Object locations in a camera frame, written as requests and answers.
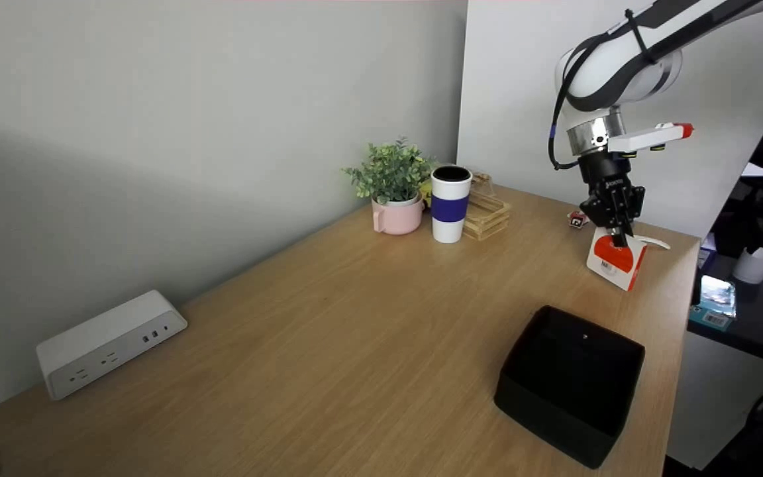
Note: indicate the white power hub box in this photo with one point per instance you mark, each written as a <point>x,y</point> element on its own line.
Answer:
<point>107,346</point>

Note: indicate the black fabric storage box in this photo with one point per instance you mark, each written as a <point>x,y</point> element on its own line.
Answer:
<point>570,385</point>

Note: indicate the blue glossy flat item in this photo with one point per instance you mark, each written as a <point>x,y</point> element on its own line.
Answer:
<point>717,302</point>

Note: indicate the red snack packet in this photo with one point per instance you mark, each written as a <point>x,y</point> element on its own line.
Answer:
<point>577,218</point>

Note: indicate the stacked wooden slat trays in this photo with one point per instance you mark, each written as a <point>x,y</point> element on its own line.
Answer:
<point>490,216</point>

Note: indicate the white cup with purple sleeve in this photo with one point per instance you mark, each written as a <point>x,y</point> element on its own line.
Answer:
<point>448,206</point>

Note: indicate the red and white card box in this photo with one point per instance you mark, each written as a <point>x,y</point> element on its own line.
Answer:
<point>615,266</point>

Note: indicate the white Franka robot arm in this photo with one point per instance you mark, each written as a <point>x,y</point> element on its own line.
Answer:
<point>629,61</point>

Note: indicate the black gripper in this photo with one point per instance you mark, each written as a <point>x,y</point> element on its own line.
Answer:
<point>610,187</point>

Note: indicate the green plant in pink pot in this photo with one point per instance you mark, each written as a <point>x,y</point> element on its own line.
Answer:
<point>390,173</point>

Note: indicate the white mug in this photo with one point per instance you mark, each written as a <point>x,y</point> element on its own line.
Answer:
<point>756,266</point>

